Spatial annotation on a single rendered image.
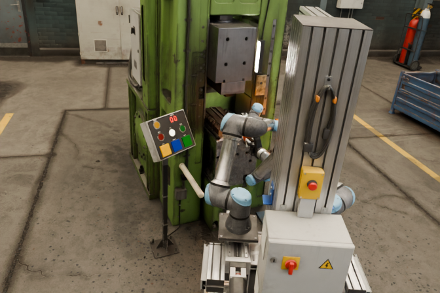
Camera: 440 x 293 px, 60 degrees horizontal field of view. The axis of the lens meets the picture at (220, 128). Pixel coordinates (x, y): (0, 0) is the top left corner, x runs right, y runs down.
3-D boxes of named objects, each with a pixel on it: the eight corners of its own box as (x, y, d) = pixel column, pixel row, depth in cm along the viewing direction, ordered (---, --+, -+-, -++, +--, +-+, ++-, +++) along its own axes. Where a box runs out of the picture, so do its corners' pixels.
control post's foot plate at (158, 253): (181, 252, 307) (181, 244, 304) (154, 259, 299) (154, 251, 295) (173, 235, 325) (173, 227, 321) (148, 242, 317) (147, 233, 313)
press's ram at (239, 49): (260, 79, 292) (266, 27, 275) (215, 83, 277) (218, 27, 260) (237, 65, 326) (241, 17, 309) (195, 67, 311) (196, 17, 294)
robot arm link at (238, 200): (246, 221, 206) (249, 201, 201) (223, 214, 210) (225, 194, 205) (253, 208, 217) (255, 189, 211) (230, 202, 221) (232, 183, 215)
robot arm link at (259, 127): (266, 121, 206) (280, 117, 252) (247, 117, 209) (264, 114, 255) (262, 141, 207) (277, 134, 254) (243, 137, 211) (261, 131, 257)
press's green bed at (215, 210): (248, 224, 345) (253, 181, 325) (211, 233, 331) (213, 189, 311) (223, 191, 390) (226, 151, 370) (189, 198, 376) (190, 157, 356)
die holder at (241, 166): (254, 181, 325) (259, 135, 306) (213, 189, 310) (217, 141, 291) (226, 151, 371) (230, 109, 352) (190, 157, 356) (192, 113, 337)
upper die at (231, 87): (244, 92, 290) (245, 80, 286) (220, 95, 283) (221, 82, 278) (222, 76, 325) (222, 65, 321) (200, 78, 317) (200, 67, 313)
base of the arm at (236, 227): (251, 235, 211) (253, 221, 207) (224, 233, 211) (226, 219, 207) (250, 218, 224) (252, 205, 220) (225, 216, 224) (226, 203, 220)
